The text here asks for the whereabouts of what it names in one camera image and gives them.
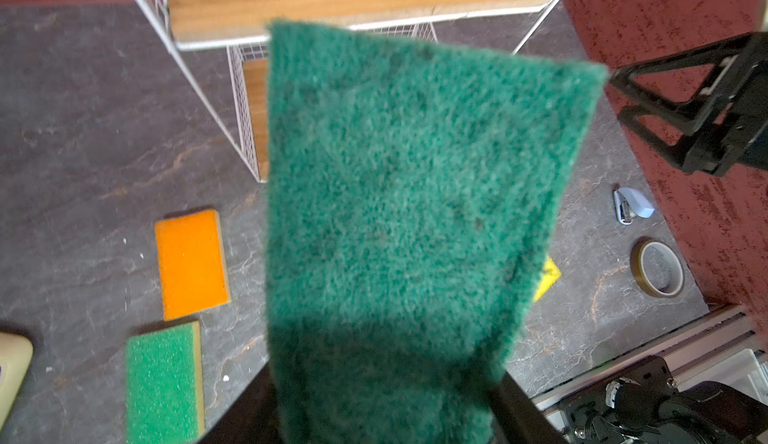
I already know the yellow sponge lower right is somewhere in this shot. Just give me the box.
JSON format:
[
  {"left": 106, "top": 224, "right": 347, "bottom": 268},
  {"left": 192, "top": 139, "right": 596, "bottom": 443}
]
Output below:
[{"left": 534, "top": 256, "right": 562, "bottom": 302}]

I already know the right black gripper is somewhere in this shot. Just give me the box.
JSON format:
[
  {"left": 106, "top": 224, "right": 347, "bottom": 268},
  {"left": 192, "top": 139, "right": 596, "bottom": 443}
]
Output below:
[{"left": 610, "top": 32, "right": 767, "bottom": 177}]

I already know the light green sponge left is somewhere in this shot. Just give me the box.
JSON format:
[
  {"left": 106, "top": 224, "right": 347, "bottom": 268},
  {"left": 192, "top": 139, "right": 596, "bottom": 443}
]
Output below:
[{"left": 125, "top": 322, "right": 205, "bottom": 443}]

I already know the aluminium mounting rail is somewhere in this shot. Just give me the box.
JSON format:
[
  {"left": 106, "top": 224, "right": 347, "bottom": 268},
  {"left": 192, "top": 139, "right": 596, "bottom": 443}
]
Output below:
[{"left": 532, "top": 304, "right": 767, "bottom": 412}]

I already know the beige calculator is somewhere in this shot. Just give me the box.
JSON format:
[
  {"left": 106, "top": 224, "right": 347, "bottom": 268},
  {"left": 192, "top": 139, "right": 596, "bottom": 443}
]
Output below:
[{"left": 0, "top": 332, "right": 34, "bottom": 427}]

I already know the dark green sponge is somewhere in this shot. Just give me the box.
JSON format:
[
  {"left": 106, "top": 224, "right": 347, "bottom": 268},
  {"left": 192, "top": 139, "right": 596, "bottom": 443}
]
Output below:
[{"left": 265, "top": 21, "right": 608, "bottom": 443}]

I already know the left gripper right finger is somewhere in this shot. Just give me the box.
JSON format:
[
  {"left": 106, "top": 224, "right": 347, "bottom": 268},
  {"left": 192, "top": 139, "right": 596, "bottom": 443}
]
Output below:
[{"left": 488, "top": 373, "right": 567, "bottom": 444}]

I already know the brown tape roll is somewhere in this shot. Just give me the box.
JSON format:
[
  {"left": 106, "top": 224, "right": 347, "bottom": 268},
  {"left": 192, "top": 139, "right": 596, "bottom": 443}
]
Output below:
[{"left": 630, "top": 238, "right": 685, "bottom": 299}]

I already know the bottom wooden shelf board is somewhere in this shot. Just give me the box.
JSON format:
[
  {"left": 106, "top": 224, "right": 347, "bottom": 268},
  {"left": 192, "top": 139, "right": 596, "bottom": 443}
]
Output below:
[{"left": 243, "top": 59, "right": 269, "bottom": 182}]

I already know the orange sponge far left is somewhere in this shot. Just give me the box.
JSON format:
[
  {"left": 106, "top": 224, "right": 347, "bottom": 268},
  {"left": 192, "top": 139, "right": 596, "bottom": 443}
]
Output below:
[{"left": 154, "top": 209, "right": 231, "bottom": 322}]

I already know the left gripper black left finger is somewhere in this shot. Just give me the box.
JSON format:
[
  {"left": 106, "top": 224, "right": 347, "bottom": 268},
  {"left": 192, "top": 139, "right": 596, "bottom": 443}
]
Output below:
[{"left": 199, "top": 365, "right": 282, "bottom": 444}]

